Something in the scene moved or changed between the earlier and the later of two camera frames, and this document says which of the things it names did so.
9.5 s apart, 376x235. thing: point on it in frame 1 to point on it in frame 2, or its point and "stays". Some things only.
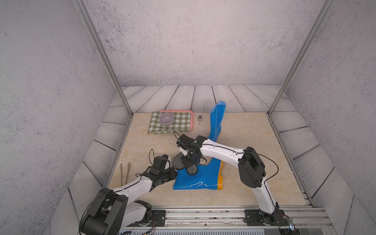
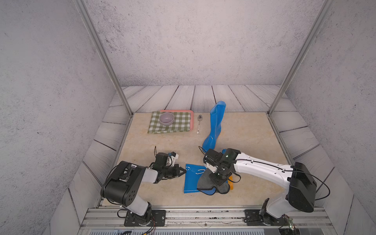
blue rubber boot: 217,114 to 193,173
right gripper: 188,163 to 218,181
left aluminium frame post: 104,54 stays
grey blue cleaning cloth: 177,163 to 206,185
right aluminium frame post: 312,35 stays
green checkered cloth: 182,123 stays
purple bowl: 166,119 stays
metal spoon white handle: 199,118 stays
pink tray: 186,111 stays
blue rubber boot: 209,177 to 217,113
